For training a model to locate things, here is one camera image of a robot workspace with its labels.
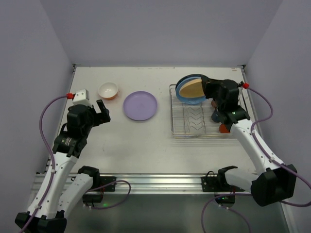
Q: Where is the yellow plate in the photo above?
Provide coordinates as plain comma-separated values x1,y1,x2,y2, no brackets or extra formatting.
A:
178,78,205,98

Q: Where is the orange bowl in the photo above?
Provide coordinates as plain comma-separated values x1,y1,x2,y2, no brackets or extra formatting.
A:
98,82,119,100

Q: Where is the light blue plate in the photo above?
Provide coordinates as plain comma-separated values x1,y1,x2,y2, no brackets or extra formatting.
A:
175,76,206,105

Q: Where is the purple plate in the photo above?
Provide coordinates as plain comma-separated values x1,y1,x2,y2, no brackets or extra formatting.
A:
123,91,157,121

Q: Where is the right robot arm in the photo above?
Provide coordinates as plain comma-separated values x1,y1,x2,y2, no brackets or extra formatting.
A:
201,75,297,206

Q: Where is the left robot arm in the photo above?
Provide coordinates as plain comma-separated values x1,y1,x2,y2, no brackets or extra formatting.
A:
15,100,111,233

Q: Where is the dark teal plate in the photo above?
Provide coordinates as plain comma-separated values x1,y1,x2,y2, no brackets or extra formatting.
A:
176,74,201,85

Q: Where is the pink mug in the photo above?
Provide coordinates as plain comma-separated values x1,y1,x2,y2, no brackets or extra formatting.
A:
211,100,217,109

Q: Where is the blue mug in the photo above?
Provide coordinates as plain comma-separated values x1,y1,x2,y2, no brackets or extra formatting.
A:
211,109,222,123

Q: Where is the orange mug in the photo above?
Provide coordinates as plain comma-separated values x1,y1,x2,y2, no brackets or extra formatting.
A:
219,124,230,133

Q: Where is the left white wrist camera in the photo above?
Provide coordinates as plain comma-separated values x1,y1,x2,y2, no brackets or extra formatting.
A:
66,89,91,106

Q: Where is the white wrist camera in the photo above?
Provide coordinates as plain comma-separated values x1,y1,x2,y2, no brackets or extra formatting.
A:
66,89,91,106
238,82,250,89

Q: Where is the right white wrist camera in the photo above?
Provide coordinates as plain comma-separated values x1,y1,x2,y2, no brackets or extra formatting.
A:
238,82,250,89

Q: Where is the wire dish rack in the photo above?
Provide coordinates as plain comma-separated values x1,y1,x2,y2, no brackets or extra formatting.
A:
169,84,235,139

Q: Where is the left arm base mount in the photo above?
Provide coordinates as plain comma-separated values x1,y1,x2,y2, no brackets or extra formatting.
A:
82,176,117,207

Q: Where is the aluminium mounting rail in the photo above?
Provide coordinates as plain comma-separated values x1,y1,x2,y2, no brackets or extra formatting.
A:
31,173,268,195

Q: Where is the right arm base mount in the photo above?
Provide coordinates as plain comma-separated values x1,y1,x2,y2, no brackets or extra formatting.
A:
201,166,239,208

